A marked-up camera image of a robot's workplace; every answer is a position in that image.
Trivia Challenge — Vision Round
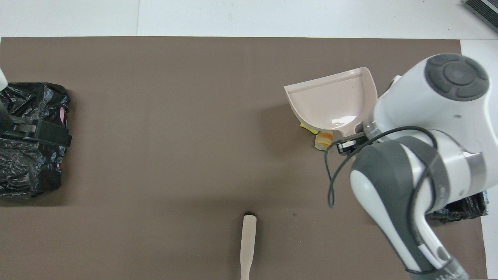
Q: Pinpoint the dark ribbed panel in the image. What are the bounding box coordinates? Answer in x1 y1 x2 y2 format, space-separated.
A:
464 0 498 33

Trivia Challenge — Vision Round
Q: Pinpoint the brown table mat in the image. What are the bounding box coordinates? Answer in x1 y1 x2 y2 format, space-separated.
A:
0 37 487 280

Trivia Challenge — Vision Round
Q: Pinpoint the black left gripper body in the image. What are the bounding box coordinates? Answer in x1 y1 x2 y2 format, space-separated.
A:
0 91 18 140

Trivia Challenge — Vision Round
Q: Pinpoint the black bag lined bin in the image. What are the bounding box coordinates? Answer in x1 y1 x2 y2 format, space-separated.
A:
425 190 489 223
0 82 71 200

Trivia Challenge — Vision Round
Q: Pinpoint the striped croissant bread piece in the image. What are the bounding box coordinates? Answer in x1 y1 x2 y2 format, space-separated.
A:
314 131 334 151

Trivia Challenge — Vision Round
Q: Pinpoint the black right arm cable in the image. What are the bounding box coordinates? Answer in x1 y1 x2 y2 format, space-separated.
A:
326 126 438 208

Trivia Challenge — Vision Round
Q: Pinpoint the beige plastic dustpan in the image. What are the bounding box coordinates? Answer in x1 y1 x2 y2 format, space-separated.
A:
283 67 378 139

